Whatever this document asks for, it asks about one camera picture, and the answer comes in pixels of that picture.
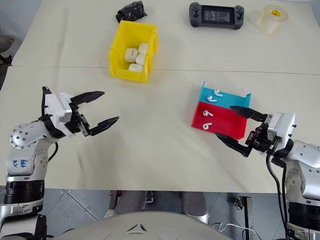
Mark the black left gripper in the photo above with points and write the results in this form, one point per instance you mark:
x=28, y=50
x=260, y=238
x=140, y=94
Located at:
x=78, y=122

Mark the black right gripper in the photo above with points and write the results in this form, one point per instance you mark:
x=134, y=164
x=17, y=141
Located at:
x=260, y=142

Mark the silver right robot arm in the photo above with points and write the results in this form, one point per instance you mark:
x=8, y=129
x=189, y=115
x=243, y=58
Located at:
x=307, y=155

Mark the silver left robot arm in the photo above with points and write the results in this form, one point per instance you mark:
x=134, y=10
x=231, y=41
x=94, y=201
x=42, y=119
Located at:
x=22, y=137

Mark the yellow plastic bin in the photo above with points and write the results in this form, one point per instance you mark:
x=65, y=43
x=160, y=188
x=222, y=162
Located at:
x=117, y=50

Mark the red plastic tray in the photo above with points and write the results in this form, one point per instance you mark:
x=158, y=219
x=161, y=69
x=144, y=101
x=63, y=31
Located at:
x=225, y=125

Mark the blue plastic tray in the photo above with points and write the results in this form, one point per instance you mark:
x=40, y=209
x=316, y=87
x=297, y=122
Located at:
x=232, y=100

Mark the grey rounded robot leg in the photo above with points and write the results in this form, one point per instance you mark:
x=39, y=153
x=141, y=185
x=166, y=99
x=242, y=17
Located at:
x=192, y=205
x=130, y=202

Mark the black crumpled plastic bag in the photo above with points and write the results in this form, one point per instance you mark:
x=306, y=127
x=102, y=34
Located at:
x=131, y=11

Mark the clear tape roll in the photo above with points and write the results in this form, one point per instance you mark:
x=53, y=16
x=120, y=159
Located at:
x=270, y=22

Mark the black handheld game controller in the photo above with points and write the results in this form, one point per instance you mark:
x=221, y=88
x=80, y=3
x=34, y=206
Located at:
x=216, y=15

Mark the grey robot torso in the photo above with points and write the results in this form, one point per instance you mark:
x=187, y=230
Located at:
x=140, y=225

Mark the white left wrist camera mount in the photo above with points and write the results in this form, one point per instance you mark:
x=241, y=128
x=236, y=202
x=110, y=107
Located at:
x=56, y=105

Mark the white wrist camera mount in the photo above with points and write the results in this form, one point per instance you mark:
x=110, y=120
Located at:
x=285, y=127
x=56, y=105

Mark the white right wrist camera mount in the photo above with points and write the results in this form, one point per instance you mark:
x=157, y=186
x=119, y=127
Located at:
x=285, y=127

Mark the metal table leg bracket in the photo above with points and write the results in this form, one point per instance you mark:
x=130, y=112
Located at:
x=248, y=212

